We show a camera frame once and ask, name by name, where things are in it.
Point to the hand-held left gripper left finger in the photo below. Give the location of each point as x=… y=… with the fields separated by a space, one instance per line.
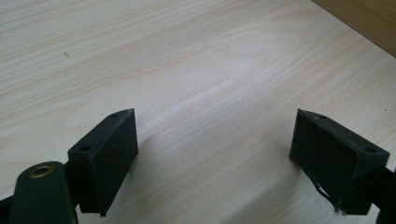
x=104 y=155

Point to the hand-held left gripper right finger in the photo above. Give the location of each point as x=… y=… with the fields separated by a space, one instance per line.
x=334 y=161

